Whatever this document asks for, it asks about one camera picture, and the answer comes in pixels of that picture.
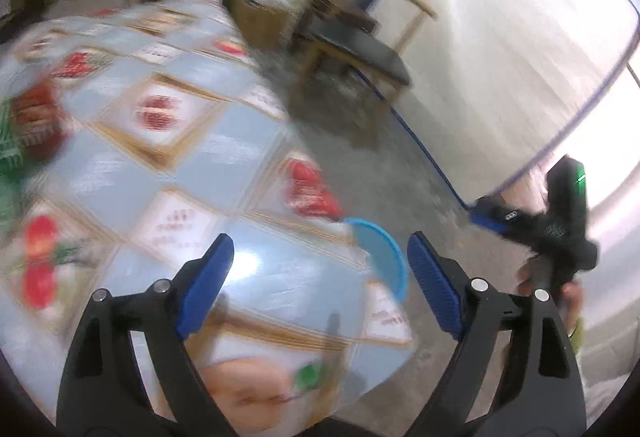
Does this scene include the table with fruit-pattern cloth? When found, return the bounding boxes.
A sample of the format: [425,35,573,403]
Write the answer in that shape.
[0,0,418,433]

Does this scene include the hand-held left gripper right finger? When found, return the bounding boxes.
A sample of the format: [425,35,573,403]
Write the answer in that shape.
[406,231,587,437]

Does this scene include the blue plastic wastebasket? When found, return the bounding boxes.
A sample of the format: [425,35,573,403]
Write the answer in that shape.
[344,217,410,303]

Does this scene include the person's right hand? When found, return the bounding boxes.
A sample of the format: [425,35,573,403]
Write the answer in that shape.
[515,262,585,324]

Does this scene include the wooden chair with black seat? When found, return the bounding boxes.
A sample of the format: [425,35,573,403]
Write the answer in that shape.
[295,0,438,138]

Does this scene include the dark brown wooden stool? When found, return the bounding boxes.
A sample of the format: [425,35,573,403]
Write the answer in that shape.
[305,0,378,30]

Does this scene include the red drink can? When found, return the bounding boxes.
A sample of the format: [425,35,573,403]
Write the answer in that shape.
[10,82,68,158]

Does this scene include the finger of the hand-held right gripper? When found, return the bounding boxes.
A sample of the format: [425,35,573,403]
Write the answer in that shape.
[469,196,526,236]

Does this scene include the person's right forearm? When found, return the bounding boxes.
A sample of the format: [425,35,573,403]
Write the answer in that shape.
[567,317,633,423]

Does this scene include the white mattress with blue edge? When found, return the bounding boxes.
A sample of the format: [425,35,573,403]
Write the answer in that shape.
[370,0,640,212]

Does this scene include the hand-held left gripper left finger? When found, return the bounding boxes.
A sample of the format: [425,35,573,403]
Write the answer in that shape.
[56,233,236,437]

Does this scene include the brown cardboard box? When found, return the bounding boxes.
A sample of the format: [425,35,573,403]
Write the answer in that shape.
[230,0,296,48]

